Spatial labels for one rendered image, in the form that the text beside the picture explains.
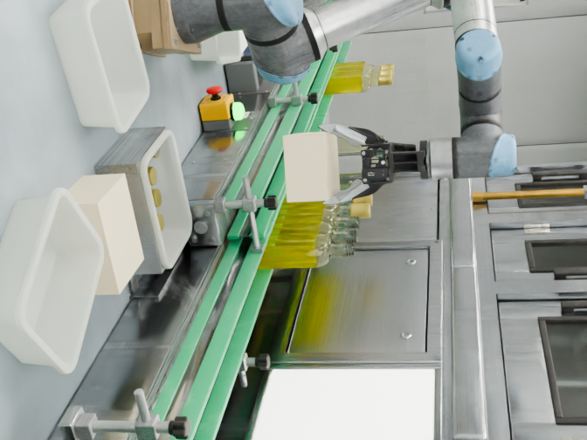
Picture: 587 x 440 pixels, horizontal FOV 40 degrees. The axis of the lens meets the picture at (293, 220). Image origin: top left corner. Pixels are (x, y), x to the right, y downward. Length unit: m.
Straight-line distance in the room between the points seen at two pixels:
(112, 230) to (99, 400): 0.27
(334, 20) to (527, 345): 0.76
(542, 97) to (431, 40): 1.14
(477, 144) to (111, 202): 0.63
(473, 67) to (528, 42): 6.32
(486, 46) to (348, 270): 0.69
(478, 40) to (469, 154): 0.20
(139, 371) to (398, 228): 0.96
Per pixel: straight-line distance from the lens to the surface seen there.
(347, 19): 1.73
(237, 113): 2.00
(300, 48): 1.70
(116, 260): 1.33
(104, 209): 1.29
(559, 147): 8.11
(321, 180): 1.46
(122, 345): 1.44
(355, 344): 1.65
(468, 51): 1.41
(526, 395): 1.58
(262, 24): 1.63
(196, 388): 1.33
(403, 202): 2.24
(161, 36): 1.63
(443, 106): 7.87
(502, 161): 1.46
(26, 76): 1.27
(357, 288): 1.82
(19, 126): 1.24
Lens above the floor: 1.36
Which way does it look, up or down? 12 degrees down
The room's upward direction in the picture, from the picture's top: 88 degrees clockwise
